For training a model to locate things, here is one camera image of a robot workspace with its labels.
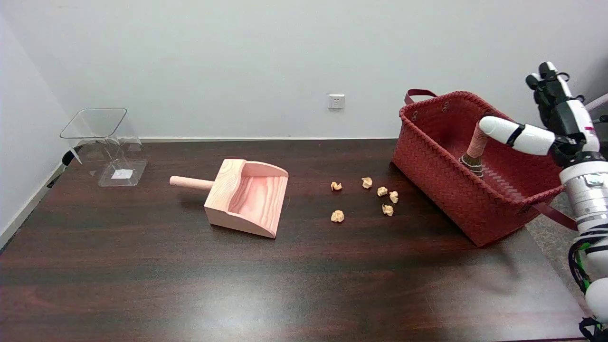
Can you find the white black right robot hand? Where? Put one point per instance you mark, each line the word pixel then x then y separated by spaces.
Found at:
pixel 570 123

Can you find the pale pink pipe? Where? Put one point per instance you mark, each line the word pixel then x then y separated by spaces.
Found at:
pixel 598 101

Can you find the red woven basket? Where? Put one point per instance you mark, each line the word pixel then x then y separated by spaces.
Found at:
pixel 441 190

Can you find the crumpled tan paper ball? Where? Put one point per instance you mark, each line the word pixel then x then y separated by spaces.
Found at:
pixel 337 216
pixel 336 186
pixel 382 191
pixel 366 183
pixel 394 197
pixel 388 210

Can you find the pink wooden dustpan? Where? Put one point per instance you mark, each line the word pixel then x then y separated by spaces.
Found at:
pixel 247 199

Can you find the clear plastic container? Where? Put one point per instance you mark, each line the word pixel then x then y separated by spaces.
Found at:
pixel 114 161

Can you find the black object at table edge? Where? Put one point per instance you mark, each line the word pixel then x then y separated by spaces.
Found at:
pixel 66 160

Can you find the white wall socket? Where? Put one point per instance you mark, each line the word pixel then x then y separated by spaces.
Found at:
pixel 336 101

